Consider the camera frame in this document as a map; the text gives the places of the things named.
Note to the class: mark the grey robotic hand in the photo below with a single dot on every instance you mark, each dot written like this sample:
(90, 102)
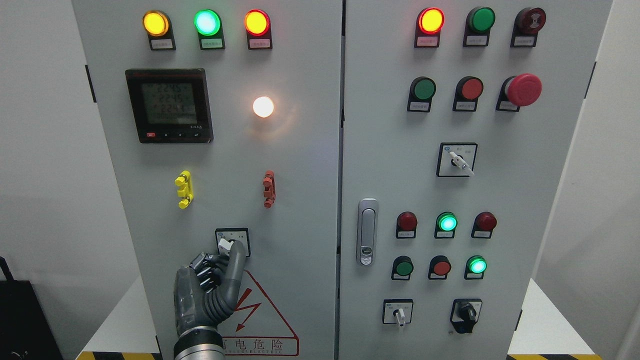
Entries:
(207, 290)

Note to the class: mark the white rotary light switch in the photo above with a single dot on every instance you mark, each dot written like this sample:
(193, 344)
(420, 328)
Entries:
(226, 237)

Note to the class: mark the grey robot forearm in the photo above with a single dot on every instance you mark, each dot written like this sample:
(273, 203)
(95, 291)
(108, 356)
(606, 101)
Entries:
(199, 343)

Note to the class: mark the red electrical hazard sticker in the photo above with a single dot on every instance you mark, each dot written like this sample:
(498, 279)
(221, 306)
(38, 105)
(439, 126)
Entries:
(257, 327)

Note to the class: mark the yellow plastic terminal clip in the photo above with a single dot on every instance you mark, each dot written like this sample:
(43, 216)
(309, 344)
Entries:
(185, 190)

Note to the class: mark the red plastic terminal clip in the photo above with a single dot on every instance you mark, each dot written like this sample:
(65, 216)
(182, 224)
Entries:
(269, 190)

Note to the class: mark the grey left cabinet door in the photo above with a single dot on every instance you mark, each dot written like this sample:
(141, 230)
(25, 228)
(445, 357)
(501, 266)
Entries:
(293, 243)

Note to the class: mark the grey cabinet door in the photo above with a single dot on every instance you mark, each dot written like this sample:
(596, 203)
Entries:
(391, 155)
(293, 243)

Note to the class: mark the black bag at left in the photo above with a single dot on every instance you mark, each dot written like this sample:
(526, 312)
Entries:
(24, 330)

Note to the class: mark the black digital power meter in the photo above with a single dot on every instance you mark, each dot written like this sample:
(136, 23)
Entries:
(170, 105)

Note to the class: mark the white rotary selector lower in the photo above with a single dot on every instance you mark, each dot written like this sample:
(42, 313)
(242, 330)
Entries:
(397, 311)

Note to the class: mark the white rotary selector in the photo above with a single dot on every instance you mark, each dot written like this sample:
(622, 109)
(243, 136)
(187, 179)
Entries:
(456, 159)
(397, 311)

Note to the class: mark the small clear light bulb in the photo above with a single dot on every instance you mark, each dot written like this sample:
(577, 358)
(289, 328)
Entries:
(263, 106)

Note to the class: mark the green push button lower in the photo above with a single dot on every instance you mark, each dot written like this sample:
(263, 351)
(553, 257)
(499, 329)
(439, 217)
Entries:
(402, 268)

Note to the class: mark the green push button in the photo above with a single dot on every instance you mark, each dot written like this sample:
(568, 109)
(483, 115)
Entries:
(420, 95)
(402, 268)

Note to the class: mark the dark red lamp middle left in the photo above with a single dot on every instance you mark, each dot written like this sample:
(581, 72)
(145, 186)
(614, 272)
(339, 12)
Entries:
(406, 225)

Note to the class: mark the dark red lamp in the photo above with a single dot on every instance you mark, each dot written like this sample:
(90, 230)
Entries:
(484, 225)
(406, 225)

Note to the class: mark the red push button lower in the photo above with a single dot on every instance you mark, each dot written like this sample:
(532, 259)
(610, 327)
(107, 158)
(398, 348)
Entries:
(439, 268)

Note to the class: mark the red push button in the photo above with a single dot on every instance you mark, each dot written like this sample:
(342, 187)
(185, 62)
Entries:
(467, 93)
(439, 268)

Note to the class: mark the green lit lamp middle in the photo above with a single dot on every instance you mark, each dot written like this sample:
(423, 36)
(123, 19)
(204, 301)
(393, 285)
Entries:
(445, 225)

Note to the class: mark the green lit indicator lamp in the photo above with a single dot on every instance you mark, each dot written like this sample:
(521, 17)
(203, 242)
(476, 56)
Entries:
(208, 25)

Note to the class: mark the green lit button lower right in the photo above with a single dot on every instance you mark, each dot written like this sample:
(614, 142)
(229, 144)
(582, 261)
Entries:
(475, 268)

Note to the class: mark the yellow indicator lamp top left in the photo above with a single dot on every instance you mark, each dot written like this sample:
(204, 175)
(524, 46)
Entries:
(159, 30)

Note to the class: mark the red-rimmed lit indicator lamp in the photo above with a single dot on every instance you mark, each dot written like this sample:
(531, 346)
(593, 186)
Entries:
(258, 30)

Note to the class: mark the white rotary selector upper right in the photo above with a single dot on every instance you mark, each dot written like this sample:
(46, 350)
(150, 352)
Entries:
(456, 159)

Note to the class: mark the dark red lamp middle right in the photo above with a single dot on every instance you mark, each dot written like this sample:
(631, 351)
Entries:
(484, 225)

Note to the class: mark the green push button upper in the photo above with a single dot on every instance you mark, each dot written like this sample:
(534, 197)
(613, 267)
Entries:
(420, 95)

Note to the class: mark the grey right cabinet door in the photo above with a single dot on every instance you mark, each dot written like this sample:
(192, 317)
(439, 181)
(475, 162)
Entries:
(391, 155)

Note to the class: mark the red push button upper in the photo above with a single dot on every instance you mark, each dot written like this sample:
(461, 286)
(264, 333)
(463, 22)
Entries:
(467, 93)

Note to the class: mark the red lit lamp right door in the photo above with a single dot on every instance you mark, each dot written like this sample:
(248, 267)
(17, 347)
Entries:
(428, 26)

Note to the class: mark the red emergency stop mushroom button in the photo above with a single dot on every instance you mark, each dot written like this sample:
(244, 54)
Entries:
(519, 91)

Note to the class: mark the green unlit lamp top right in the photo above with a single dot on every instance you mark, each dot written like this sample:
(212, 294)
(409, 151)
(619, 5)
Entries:
(478, 25)

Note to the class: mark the dark red buzzer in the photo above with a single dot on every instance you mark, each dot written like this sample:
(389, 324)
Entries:
(526, 27)

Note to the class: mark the silver cabinet door handle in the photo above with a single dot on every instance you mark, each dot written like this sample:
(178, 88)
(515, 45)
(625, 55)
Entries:
(368, 209)

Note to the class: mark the black rotary knob switch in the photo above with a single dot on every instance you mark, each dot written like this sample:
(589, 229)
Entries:
(465, 314)

